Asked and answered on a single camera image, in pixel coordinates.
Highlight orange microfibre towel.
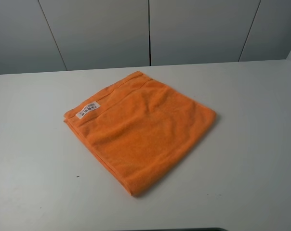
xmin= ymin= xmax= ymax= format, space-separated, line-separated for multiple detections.
xmin=64 ymin=71 xmax=216 ymax=196

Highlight white towel label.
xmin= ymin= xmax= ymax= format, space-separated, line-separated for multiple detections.
xmin=75 ymin=102 xmax=100 ymax=119

